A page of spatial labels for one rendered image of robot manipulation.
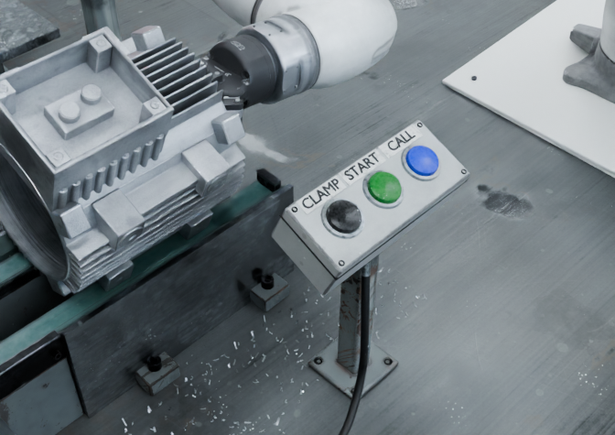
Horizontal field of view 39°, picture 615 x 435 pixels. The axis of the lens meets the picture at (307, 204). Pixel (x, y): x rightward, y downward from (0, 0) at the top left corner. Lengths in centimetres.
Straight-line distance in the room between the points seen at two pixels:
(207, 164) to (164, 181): 4
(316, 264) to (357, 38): 36
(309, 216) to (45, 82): 26
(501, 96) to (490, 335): 44
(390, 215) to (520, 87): 63
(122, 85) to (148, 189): 10
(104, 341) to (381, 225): 30
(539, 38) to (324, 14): 53
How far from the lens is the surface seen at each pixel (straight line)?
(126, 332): 87
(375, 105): 127
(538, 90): 132
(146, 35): 87
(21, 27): 128
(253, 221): 91
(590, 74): 133
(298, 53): 94
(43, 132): 76
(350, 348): 90
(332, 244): 69
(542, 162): 121
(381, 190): 72
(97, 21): 115
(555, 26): 146
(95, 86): 77
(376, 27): 102
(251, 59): 91
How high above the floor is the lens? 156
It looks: 43 degrees down
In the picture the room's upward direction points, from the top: straight up
